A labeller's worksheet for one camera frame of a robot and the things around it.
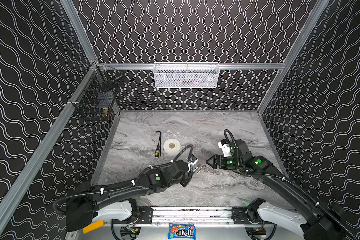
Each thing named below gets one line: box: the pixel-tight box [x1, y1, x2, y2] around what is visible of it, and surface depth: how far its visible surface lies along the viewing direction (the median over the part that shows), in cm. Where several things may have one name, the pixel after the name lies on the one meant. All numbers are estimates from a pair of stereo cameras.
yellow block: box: [83, 220, 105, 234], surface depth 72 cm
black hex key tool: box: [154, 131, 162, 159], surface depth 100 cm
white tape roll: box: [163, 138, 181, 154], surface depth 104 cm
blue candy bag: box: [167, 223, 196, 239], surface depth 71 cm
